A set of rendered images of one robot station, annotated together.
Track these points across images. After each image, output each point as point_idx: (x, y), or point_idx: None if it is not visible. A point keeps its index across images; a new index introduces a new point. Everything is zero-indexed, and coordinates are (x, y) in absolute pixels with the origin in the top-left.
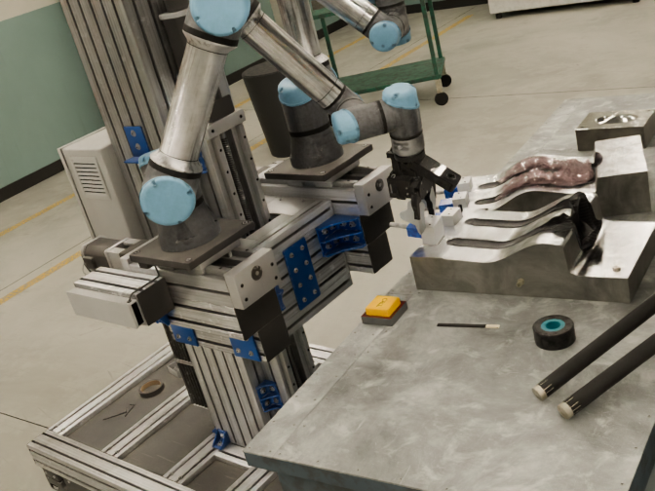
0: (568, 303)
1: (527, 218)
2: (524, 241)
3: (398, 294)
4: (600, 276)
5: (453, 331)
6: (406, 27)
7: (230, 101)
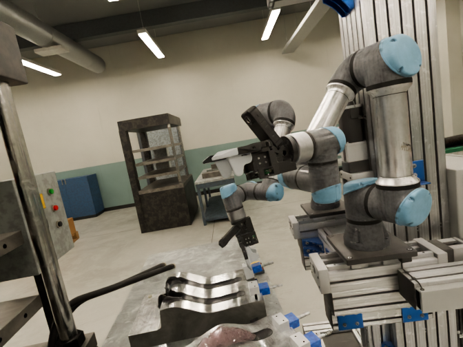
0: None
1: (206, 305)
2: (192, 279)
3: (262, 279)
4: (156, 292)
5: (218, 275)
6: (310, 188)
7: (348, 166)
